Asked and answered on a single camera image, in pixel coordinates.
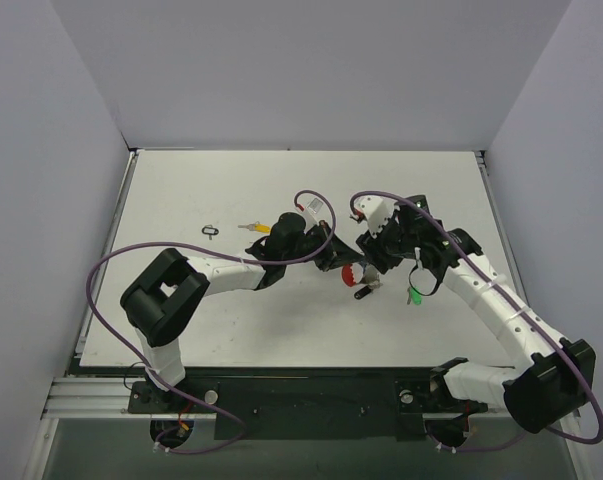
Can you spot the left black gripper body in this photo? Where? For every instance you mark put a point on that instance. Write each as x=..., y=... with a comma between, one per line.
x=324, y=245

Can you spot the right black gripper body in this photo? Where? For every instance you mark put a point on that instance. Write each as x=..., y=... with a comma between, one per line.
x=377, y=250

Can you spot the red-handled metal keyring holder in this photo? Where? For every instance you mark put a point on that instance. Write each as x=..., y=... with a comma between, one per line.
x=360, y=274

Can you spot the key with green tag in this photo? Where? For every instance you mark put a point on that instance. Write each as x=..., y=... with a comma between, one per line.
x=414, y=297

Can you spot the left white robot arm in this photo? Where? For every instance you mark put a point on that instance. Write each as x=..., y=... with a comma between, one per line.
x=161, y=301

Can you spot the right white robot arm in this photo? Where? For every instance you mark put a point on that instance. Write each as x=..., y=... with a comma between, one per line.
x=549, y=376

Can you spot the small black key fob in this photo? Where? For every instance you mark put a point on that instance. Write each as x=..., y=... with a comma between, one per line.
x=363, y=292

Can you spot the key with yellow tag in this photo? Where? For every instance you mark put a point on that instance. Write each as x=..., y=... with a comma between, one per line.
x=256, y=227

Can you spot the key with large black tag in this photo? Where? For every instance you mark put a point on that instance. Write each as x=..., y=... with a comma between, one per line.
x=210, y=231

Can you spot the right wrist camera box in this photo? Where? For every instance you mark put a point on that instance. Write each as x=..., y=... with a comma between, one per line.
x=375, y=212

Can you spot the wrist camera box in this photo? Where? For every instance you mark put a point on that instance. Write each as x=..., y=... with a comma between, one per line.
x=312, y=212
x=375, y=212

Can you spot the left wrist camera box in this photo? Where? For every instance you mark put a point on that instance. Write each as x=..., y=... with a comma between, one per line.
x=312, y=212

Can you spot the aluminium frame rail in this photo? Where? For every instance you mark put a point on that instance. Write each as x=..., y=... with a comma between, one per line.
x=92, y=398

